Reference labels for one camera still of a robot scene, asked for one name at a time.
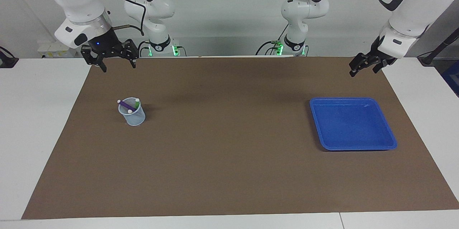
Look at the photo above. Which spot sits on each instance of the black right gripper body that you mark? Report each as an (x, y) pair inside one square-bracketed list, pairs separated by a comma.
[(104, 44)]

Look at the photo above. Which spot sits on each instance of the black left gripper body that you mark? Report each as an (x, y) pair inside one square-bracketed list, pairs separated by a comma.
[(376, 51)]

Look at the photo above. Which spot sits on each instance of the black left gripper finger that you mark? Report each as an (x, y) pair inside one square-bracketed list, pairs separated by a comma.
[(379, 66), (358, 64)]

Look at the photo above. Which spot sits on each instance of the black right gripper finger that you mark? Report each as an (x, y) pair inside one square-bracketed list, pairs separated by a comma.
[(102, 65), (134, 56)]

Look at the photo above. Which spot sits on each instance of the green pen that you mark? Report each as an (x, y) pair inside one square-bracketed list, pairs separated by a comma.
[(137, 100)]

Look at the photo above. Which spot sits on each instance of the purple pen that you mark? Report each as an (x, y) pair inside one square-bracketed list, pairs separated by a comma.
[(126, 105)]

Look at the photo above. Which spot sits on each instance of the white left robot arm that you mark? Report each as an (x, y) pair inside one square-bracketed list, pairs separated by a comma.
[(412, 6)]

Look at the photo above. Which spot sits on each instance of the blue plastic tray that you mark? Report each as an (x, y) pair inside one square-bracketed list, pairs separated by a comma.
[(351, 125)]

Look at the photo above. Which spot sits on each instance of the translucent plastic cup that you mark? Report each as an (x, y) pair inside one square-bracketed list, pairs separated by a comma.
[(134, 118)]

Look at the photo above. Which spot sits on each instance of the black stand pole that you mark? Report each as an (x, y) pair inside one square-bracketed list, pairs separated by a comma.
[(443, 44)]

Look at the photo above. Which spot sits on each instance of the blue box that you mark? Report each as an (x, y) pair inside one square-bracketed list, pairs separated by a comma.
[(452, 78)]

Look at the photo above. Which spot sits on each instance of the brown table mat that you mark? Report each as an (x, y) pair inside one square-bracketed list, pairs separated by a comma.
[(229, 150)]

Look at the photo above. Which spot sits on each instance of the black clamp mount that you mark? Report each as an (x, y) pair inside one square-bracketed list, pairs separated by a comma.
[(7, 61)]

